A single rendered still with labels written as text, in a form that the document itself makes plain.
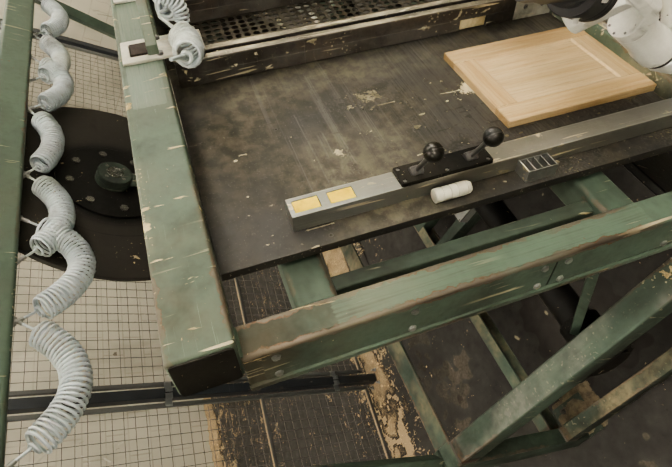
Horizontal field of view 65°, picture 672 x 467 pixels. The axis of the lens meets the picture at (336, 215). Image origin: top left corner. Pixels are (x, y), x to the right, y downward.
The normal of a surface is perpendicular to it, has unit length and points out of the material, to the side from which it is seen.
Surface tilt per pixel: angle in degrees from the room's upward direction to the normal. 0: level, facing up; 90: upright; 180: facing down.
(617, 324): 0
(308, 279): 59
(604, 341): 0
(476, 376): 0
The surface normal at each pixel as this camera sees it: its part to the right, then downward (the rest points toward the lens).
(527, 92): -0.02, -0.67
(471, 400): -0.82, -0.11
